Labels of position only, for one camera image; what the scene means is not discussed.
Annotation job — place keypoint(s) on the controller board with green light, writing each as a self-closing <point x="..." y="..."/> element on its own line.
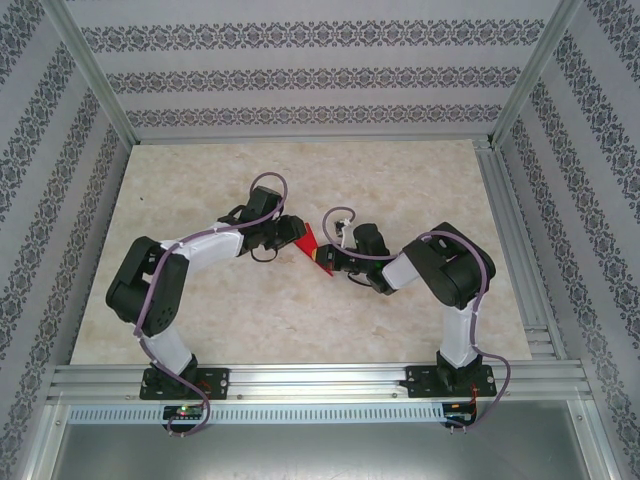
<point x="185" y="412"/>

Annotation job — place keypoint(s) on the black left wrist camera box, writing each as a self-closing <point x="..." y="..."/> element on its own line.
<point x="264" y="202"/>

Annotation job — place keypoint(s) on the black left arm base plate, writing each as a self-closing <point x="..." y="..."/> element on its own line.
<point x="220" y="382"/>

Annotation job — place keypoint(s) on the grey metal sheet panel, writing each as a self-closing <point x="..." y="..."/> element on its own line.
<point x="320" y="455"/>

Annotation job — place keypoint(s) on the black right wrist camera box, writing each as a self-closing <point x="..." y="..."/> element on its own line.
<point x="371" y="241"/>

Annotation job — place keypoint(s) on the aluminium frame post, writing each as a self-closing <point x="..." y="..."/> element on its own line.
<point x="535" y="75"/>
<point x="92" y="75"/>

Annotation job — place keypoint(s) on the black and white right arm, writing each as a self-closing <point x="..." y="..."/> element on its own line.
<point x="450" y="275"/>

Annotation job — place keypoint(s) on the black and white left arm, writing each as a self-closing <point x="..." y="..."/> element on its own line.
<point x="150" y="290"/>

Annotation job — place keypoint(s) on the long aluminium mounting rail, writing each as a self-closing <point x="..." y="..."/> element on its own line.
<point x="320" y="382"/>

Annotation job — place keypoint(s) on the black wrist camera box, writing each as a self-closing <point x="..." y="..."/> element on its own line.
<point x="371" y="241"/>
<point x="264" y="202"/>

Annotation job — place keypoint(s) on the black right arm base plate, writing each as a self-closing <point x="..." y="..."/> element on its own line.
<point x="420" y="382"/>

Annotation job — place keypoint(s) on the aluminium side rail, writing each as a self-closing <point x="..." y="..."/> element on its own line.
<point x="520" y="260"/>

